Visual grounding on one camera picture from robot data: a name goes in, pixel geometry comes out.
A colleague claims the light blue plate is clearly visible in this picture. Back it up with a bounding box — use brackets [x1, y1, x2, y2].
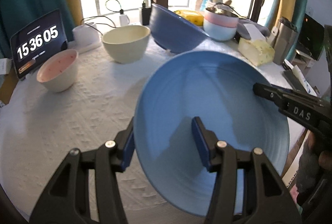
[133, 51, 289, 217]

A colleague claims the person's hand holding gripper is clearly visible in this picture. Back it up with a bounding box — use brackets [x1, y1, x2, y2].
[295, 131, 331, 206]

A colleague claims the black monitor device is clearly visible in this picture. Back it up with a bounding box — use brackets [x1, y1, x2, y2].
[296, 13, 324, 60]

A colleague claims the yellow-white tissue pack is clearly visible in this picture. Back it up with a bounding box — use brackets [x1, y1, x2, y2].
[238, 38, 275, 66]

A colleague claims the grey metal thermos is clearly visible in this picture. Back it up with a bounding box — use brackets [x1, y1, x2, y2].
[271, 17, 298, 65]

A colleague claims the pink bowl on stack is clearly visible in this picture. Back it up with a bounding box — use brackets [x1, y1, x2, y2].
[204, 7, 239, 28]

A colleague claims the light blue bowl under stack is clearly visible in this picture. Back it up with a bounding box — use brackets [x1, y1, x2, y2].
[203, 19, 237, 42]

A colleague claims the white bowl pink inside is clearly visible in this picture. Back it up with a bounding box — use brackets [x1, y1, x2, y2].
[37, 49, 79, 93]

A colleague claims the yellow sponge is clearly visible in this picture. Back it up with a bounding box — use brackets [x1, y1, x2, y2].
[174, 10, 204, 27]

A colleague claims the dark blue bowl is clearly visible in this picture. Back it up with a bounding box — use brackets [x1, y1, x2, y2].
[149, 4, 208, 54]

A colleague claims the white charging dock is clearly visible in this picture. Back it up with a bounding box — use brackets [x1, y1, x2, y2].
[68, 22, 102, 54]

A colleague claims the cream bowl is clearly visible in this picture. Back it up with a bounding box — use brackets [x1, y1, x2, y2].
[102, 25, 151, 64]

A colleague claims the tablet showing clock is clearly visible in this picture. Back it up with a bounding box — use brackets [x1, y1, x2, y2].
[10, 9, 67, 80]

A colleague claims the white charger adapter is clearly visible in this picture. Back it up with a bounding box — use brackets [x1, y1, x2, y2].
[119, 14, 130, 27]

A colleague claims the black power adapter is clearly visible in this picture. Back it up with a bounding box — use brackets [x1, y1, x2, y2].
[141, 7, 152, 25]

